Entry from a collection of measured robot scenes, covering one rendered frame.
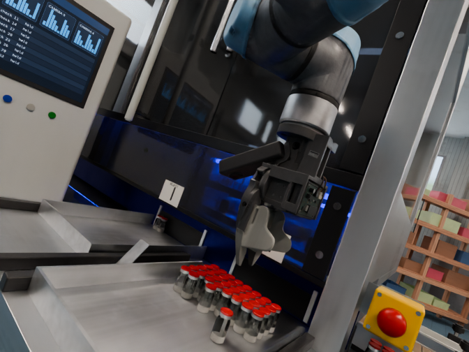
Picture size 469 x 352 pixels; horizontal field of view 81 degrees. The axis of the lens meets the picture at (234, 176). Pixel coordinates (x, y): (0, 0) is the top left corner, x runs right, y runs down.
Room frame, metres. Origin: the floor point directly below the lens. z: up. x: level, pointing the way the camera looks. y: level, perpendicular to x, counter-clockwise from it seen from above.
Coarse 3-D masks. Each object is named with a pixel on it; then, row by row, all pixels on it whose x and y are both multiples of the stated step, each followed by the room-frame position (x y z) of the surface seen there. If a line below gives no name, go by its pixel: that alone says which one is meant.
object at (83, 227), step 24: (48, 216) 0.63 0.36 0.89; (72, 216) 0.72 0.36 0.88; (96, 216) 0.78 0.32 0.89; (120, 216) 0.83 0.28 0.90; (144, 216) 0.90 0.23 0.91; (72, 240) 0.55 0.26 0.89; (96, 240) 0.62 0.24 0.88; (120, 240) 0.67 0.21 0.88; (144, 240) 0.74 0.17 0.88; (168, 240) 0.82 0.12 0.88
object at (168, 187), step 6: (168, 180) 0.81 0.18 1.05; (168, 186) 0.80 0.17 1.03; (174, 186) 0.79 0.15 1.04; (180, 186) 0.78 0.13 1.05; (162, 192) 0.81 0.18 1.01; (168, 192) 0.80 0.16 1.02; (174, 192) 0.79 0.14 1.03; (180, 192) 0.77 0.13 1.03; (162, 198) 0.81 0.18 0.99; (168, 198) 0.79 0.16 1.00; (174, 198) 0.78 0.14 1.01; (174, 204) 0.78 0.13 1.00
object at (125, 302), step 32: (32, 288) 0.36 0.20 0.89; (64, 288) 0.40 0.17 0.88; (96, 288) 0.43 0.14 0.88; (128, 288) 0.47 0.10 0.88; (160, 288) 0.51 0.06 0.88; (64, 320) 0.31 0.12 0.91; (96, 320) 0.36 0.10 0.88; (128, 320) 0.39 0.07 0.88; (160, 320) 0.41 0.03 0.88; (192, 320) 0.44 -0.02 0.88
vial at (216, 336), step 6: (216, 318) 0.41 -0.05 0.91; (222, 318) 0.41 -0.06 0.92; (228, 318) 0.41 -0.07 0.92; (216, 324) 0.41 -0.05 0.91; (222, 324) 0.41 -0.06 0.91; (228, 324) 0.41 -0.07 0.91; (216, 330) 0.41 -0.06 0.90; (222, 330) 0.41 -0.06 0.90; (210, 336) 0.41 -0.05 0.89; (216, 336) 0.41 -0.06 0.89; (222, 336) 0.41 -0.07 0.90; (216, 342) 0.41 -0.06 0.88; (222, 342) 0.41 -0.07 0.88
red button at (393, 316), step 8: (384, 312) 0.43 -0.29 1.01; (392, 312) 0.42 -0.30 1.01; (400, 312) 0.43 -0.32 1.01; (384, 320) 0.42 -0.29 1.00; (392, 320) 0.42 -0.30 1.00; (400, 320) 0.41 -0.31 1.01; (384, 328) 0.42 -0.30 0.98; (392, 328) 0.41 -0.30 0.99; (400, 328) 0.41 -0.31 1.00; (392, 336) 0.42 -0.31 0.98; (400, 336) 0.41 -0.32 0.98
